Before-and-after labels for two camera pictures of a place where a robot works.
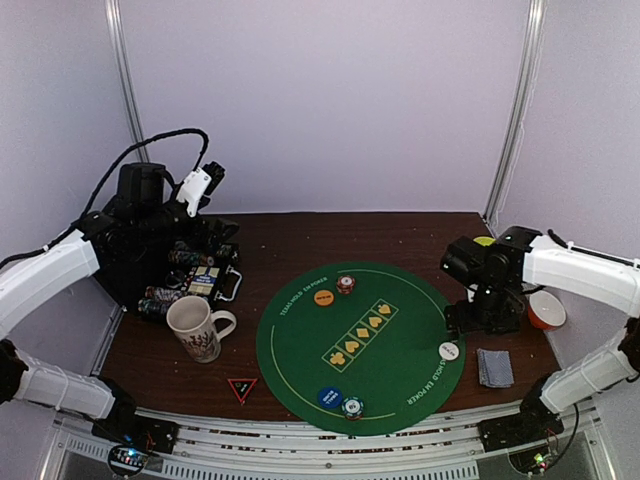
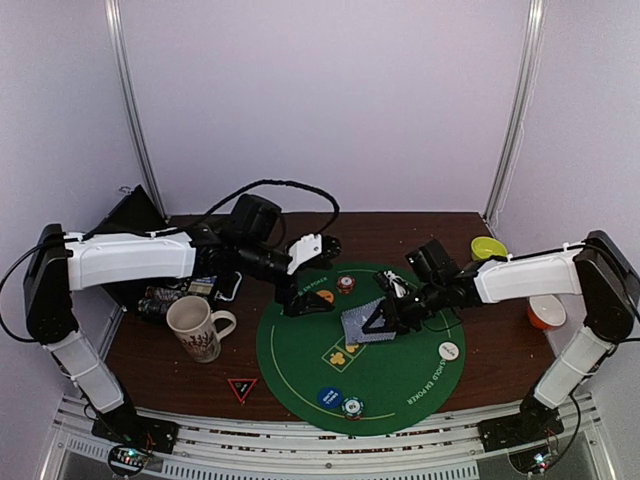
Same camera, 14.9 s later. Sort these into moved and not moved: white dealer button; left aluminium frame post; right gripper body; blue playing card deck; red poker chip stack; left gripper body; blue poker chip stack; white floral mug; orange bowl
Moved: left gripper body; blue playing card deck; right gripper body
Not moved: blue poker chip stack; white dealer button; orange bowl; left aluminium frame post; red poker chip stack; white floral mug
